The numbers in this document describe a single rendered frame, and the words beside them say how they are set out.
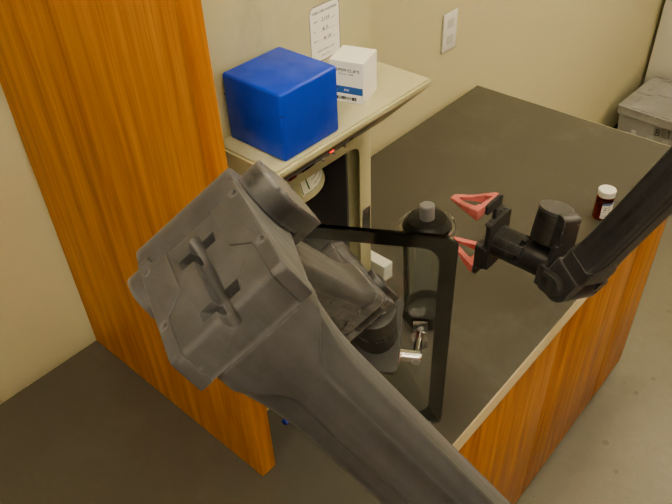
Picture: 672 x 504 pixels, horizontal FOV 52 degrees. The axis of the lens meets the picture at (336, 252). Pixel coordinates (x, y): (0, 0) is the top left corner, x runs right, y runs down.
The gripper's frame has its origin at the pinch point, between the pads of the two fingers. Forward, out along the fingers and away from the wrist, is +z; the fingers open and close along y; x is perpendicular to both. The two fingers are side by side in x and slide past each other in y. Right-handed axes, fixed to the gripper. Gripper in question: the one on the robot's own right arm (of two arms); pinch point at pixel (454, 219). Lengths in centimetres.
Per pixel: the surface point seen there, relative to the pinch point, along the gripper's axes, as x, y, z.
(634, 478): -58, -121, -38
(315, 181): 20.4, 13.7, 14.3
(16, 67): 48, 36, 44
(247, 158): 40, 32, 6
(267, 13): 28, 45, 12
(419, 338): 27.9, 1.2, -12.6
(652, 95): -244, -94, 40
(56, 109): 48, 32, 36
